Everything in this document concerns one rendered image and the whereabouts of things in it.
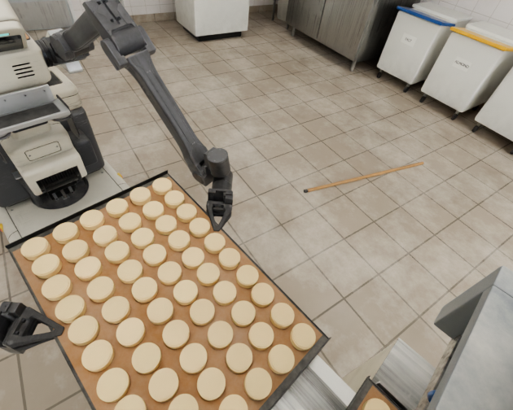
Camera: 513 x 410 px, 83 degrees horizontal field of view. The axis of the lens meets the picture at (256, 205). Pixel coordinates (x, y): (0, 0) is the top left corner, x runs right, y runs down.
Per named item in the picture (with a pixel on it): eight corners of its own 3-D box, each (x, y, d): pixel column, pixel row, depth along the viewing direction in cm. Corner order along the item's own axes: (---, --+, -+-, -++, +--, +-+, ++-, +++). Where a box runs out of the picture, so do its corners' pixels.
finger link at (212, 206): (229, 242, 78) (231, 214, 84) (230, 227, 72) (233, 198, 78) (203, 240, 77) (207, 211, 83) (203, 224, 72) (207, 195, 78)
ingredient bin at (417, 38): (369, 76, 368) (396, 5, 311) (398, 67, 397) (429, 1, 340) (405, 96, 342) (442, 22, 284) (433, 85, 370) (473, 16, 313)
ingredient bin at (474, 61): (410, 101, 336) (450, 26, 278) (441, 90, 364) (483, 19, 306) (453, 125, 308) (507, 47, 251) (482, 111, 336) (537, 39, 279)
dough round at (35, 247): (39, 237, 66) (36, 233, 65) (56, 247, 65) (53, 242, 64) (19, 254, 63) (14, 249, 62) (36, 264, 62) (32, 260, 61)
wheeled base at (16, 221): (-3, 209, 177) (-28, 180, 158) (102, 167, 210) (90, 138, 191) (40, 288, 149) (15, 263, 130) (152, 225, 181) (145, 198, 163)
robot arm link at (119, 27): (120, -20, 67) (80, -7, 63) (152, 43, 75) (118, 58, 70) (76, 28, 99) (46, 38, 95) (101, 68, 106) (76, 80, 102)
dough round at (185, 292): (173, 285, 64) (173, 281, 62) (196, 281, 65) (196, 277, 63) (174, 307, 61) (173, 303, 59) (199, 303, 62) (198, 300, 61)
